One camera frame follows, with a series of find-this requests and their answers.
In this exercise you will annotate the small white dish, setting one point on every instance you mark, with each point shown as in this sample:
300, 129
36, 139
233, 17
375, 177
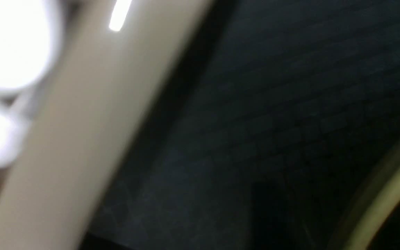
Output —
77, 80

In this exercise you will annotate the yellow noodle bowl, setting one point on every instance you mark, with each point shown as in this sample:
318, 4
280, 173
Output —
371, 205

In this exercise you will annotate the black textured serving tray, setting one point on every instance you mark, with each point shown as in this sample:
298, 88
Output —
277, 113

